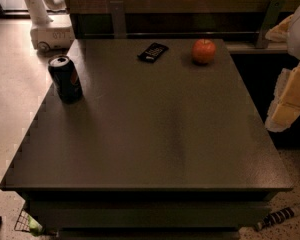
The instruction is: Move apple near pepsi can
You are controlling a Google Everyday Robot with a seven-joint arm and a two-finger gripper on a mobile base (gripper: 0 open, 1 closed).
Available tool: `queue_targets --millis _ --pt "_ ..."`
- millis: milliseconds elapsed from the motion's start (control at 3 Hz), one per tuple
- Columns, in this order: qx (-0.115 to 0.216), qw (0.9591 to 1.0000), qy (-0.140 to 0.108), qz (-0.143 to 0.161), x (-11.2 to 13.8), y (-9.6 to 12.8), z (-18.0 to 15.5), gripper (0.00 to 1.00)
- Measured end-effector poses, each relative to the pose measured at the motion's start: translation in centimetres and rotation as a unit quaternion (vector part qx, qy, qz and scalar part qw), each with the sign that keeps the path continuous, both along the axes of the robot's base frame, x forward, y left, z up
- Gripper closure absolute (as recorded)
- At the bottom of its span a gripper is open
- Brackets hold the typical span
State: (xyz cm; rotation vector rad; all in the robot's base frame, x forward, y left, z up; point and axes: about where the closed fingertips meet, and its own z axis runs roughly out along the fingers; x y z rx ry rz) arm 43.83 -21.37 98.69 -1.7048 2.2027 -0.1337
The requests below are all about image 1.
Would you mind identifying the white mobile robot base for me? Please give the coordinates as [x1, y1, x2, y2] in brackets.
[24, 0, 74, 53]

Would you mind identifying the right metal bracket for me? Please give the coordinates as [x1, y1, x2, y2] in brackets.
[254, 0, 286, 49]

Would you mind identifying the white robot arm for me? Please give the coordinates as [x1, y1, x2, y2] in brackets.
[265, 5, 300, 132]

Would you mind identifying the black snack bar packet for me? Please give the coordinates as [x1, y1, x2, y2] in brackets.
[138, 43, 169, 63]

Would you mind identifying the dark pepsi can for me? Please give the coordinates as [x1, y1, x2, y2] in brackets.
[48, 55, 83, 104]

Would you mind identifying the wire basket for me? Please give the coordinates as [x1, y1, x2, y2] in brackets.
[14, 209, 30, 233]

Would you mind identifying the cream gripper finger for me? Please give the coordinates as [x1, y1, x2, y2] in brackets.
[265, 15, 293, 42]
[265, 63, 300, 132]

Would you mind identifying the metal bracket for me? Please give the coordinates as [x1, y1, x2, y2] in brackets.
[254, 0, 286, 49]
[110, 1, 127, 39]

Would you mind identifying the red apple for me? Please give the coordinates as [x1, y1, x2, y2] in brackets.
[191, 39, 216, 64]

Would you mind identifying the green object in basket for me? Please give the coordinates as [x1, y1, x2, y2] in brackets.
[28, 216, 44, 237]

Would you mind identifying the black white striped object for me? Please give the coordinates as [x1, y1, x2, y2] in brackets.
[255, 203, 300, 231]

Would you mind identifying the dark drawer cabinet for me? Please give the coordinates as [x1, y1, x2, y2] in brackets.
[22, 190, 280, 240]

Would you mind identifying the left metal bracket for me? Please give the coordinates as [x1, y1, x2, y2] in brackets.
[110, 1, 127, 39]

